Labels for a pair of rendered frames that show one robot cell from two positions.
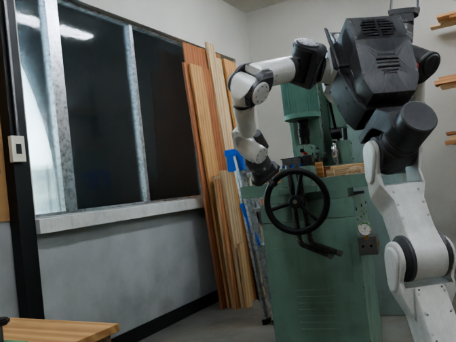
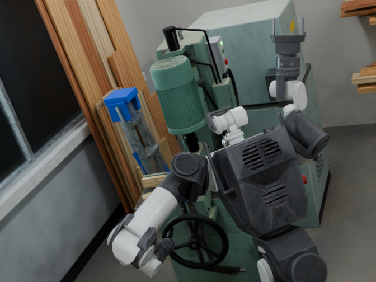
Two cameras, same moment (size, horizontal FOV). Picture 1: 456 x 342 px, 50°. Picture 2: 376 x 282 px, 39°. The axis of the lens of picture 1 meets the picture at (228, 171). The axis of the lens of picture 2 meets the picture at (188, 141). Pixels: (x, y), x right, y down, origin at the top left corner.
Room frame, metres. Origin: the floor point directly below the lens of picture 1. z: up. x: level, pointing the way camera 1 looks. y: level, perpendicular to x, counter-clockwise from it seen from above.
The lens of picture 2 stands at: (0.23, -0.31, 2.12)
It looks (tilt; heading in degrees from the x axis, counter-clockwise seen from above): 24 degrees down; 358
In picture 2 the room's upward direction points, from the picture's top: 16 degrees counter-clockwise
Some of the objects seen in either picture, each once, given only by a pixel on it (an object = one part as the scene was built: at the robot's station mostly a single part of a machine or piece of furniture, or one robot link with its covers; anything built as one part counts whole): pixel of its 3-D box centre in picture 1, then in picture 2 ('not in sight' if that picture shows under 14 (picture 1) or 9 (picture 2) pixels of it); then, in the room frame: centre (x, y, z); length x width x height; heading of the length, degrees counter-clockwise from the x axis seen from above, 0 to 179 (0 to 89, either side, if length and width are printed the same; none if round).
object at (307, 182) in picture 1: (298, 176); (193, 202); (2.26, -0.32, 0.91); 0.15 x 0.14 x 0.09; 69
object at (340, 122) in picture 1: (338, 114); (225, 96); (2.58, -0.61, 1.23); 0.09 x 0.08 x 0.15; 159
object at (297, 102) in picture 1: (298, 89); (178, 95); (2.43, -0.40, 1.35); 0.18 x 0.18 x 0.31
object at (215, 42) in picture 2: not in sight; (217, 55); (2.69, -0.64, 1.40); 0.10 x 0.06 x 0.16; 159
